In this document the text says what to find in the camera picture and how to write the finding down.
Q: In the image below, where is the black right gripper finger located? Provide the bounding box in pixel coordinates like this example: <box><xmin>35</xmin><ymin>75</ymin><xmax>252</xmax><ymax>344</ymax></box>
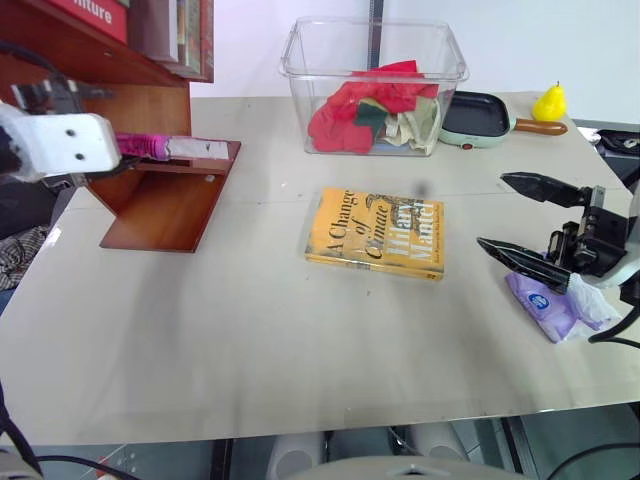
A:
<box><xmin>500</xmin><ymin>171</ymin><xmax>585</xmax><ymax>208</ymax></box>
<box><xmin>476</xmin><ymin>236</ymin><xmax>572</xmax><ymax>295</ymax></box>

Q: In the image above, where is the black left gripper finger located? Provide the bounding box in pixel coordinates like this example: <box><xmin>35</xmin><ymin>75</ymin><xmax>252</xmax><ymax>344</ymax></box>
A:
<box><xmin>74</xmin><ymin>157</ymin><xmax>139</xmax><ymax>190</ymax></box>
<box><xmin>49</xmin><ymin>79</ymin><xmax>116</xmax><ymax>104</ymax></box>

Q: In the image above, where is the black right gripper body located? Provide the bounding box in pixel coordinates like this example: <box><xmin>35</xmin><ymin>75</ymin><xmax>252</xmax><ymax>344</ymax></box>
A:
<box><xmin>542</xmin><ymin>184</ymin><xmax>631</xmax><ymax>279</ymax></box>

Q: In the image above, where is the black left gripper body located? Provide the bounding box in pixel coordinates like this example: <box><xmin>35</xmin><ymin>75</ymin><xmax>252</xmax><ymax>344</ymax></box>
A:
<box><xmin>10</xmin><ymin>78</ymin><xmax>57</xmax><ymax>115</ymax></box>

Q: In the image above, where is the pink book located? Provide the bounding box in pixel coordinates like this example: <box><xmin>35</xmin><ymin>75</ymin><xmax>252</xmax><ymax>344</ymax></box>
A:
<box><xmin>115</xmin><ymin>131</ymin><xmax>232</xmax><ymax>162</ymax></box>

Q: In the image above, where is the reddish brown wooden bookshelf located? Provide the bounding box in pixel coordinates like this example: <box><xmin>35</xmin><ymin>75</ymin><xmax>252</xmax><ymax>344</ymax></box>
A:
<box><xmin>0</xmin><ymin>0</ymin><xmax>243</xmax><ymax>254</ymax></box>

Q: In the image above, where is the red book with white lettering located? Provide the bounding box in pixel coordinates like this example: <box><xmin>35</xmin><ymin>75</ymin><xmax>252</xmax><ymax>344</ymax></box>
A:
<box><xmin>48</xmin><ymin>0</ymin><xmax>131</xmax><ymax>46</ymax></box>

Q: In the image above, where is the grey brown upright book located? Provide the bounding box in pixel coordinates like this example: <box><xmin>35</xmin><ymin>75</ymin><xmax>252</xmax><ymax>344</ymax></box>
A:
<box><xmin>126</xmin><ymin>0</ymin><xmax>180</xmax><ymax>65</ymax></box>

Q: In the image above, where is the dark patterned upright book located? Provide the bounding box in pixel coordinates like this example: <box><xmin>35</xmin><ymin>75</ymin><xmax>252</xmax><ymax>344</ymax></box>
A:
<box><xmin>174</xmin><ymin>0</ymin><xmax>216</xmax><ymax>83</ymax></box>

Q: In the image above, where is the yellow hardcover book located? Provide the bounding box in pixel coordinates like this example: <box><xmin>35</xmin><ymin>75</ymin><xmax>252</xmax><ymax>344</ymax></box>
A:
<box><xmin>304</xmin><ymin>186</ymin><xmax>447</xmax><ymax>283</ymax></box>

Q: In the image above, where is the purple wet wipes pack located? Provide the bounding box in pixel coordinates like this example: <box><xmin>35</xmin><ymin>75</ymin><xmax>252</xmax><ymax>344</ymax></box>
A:
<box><xmin>504</xmin><ymin>269</ymin><xmax>624</xmax><ymax>344</ymax></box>

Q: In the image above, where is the yellow toy pear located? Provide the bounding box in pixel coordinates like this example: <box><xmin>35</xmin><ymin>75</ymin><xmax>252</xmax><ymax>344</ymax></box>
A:
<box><xmin>531</xmin><ymin>80</ymin><xmax>569</xmax><ymax>123</ymax></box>

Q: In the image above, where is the black object beside table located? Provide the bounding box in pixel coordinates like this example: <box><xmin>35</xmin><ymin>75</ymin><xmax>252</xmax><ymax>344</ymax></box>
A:
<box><xmin>593</xmin><ymin>128</ymin><xmax>640</xmax><ymax>157</ymax></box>

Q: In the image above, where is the mint green electric frying pan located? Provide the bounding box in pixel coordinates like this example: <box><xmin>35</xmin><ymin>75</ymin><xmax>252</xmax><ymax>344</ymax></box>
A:
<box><xmin>438</xmin><ymin>90</ymin><xmax>570</xmax><ymax>151</ymax></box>

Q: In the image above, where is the plaid cloth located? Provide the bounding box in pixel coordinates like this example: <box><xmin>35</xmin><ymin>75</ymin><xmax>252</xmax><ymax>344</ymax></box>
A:
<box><xmin>0</xmin><ymin>225</ymin><xmax>52</xmax><ymax>292</ymax></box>

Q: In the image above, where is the cream cloth bag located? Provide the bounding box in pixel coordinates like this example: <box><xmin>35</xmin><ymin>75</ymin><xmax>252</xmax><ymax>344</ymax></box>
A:
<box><xmin>383</xmin><ymin>96</ymin><xmax>442</xmax><ymax>152</ymax></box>

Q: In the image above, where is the grey rounded shape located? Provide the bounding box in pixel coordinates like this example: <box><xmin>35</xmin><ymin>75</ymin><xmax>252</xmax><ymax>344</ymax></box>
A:
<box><xmin>267</xmin><ymin>431</ymin><xmax>327</xmax><ymax>480</ymax></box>
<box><xmin>407</xmin><ymin>423</ymin><xmax>472</xmax><ymax>463</ymax></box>

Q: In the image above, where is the red cloth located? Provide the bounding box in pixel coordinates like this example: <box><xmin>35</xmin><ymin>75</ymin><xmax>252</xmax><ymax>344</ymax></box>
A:
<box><xmin>307</xmin><ymin>60</ymin><xmax>441</xmax><ymax>154</ymax></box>

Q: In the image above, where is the clear plastic storage bin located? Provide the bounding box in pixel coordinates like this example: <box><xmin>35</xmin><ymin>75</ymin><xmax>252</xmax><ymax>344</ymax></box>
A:
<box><xmin>279</xmin><ymin>15</ymin><xmax>471</xmax><ymax>158</ymax></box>

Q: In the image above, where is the metal pole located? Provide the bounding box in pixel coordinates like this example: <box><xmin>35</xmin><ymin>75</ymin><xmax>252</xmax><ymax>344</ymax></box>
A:
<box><xmin>366</xmin><ymin>0</ymin><xmax>384</xmax><ymax>72</ymax></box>

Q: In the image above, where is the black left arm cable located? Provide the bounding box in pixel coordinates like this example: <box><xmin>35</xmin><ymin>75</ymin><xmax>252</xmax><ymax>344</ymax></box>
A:
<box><xmin>0</xmin><ymin>41</ymin><xmax>67</xmax><ymax>84</ymax></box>

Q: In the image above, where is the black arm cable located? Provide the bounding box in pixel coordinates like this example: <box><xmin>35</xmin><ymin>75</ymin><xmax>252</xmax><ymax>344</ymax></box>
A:
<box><xmin>0</xmin><ymin>41</ymin><xmax>67</xmax><ymax>84</ymax></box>
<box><xmin>587</xmin><ymin>298</ymin><xmax>640</xmax><ymax>347</ymax></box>

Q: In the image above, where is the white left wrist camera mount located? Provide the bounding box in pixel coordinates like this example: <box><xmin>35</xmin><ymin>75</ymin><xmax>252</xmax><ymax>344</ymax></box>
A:
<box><xmin>0</xmin><ymin>105</ymin><xmax>122</xmax><ymax>182</ymax></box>

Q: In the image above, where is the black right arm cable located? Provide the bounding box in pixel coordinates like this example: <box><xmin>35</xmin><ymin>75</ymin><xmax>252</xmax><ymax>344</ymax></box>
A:
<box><xmin>587</xmin><ymin>298</ymin><xmax>640</xmax><ymax>347</ymax></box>

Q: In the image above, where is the black floor cable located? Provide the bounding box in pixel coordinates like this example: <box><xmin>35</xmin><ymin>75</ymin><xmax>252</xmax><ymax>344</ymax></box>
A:
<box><xmin>0</xmin><ymin>378</ymin><xmax>144</xmax><ymax>480</ymax></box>

